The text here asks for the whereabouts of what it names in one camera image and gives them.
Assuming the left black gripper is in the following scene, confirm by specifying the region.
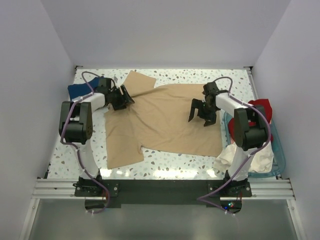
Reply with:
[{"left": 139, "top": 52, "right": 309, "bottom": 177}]
[{"left": 108, "top": 85, "right": 134, "bottom": 111}]

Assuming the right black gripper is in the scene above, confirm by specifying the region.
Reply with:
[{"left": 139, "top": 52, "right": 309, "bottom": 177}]
[{"left": 188, "top": 98, "right": 217, "bottom": 127}]

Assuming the beige t-shirt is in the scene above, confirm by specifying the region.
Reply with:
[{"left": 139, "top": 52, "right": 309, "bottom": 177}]
[{"left": 104, "top": 71, "right": 223, "bottom": 169}]

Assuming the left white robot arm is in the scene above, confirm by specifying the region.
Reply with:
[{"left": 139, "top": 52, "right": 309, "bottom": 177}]
[{"left": 58, "top": 76, "right": 134, "bottom": 198}]

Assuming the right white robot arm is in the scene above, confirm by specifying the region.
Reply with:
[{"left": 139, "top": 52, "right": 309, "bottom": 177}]
[{"left": 188, "top": 81, "right": 271, "bottom": 201}]

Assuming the folded blue t-shirt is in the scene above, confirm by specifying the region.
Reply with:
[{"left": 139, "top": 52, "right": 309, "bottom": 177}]
[{"left": 67, "top": 77, "right": 103, "bottom": 101}]

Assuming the red t-shirt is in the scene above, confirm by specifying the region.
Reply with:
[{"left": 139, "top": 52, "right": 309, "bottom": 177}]
[{"left": 228, "top": 98, "right": 274, "bottom": 145}]

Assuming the white t-shirt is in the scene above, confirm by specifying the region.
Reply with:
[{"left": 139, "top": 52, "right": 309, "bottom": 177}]
[{"left": 212, "top": 142, "right": 275, "bottom": 174}]

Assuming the clear blue plastic bin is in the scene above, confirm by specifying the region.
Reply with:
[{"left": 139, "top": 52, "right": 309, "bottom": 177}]
[{"left": 218, "top": 112, "right": 286, "bottom": 178}]

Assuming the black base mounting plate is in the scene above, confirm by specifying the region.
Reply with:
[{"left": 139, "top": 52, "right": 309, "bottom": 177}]
[{"left": 73, "top": 178, "right": 253, "bottom": 213}]

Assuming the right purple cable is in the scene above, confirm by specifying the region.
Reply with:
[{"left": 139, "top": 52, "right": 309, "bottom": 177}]
[{"left": 196, "top": 76, "right": 272, "bottom": 210}]

